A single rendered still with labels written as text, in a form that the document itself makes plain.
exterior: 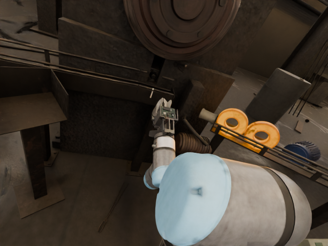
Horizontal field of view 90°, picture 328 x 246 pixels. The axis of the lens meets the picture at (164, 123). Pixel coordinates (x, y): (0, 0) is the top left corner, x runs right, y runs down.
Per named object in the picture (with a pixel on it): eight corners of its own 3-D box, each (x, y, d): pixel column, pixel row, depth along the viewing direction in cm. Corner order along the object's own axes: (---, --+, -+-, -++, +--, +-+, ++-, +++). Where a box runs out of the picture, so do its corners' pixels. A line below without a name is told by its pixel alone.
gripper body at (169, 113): (178, 108, 63) (179, 135, 56) (169, 120, 69) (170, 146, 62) (159, 103, 60) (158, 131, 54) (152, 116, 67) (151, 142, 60)
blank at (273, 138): (254, 115, 85) (254, 118, 82) (286, 129, 81) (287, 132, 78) (239, 138, 93) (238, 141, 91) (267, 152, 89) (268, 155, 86)
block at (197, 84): (173, 110, 109) (188, 76, 96) (184, 112, 111) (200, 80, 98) (175, 119, 101) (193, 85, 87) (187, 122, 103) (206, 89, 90)
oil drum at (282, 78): (239, 105, 338) (270, 63, 289) (261, 111, 356) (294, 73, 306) (255, 123, 292) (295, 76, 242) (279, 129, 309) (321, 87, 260)
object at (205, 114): (200, 115, 100) (204, 106, 97) (214, 121, 97) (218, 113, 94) (197, 118, 95) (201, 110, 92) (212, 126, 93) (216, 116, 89)
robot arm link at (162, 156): (147, 187, 52) (154, 180, 46) (149, 155, 59) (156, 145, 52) (171, 189, 54) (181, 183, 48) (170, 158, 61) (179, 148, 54)
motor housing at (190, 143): (153, 177, 130) (179, 127, 100) (178, 180, 137) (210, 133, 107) (153, 193, 120) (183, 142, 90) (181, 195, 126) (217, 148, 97)
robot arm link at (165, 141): (170, 157, 60) (148, 153, 58) (170, 145, 63) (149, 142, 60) (178, 148, 54) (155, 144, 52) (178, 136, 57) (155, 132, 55)
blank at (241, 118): (225, 103, 89) (224, 105, 87) (254, 115, 85) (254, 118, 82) (213, 126, 97) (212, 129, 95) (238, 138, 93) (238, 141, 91)
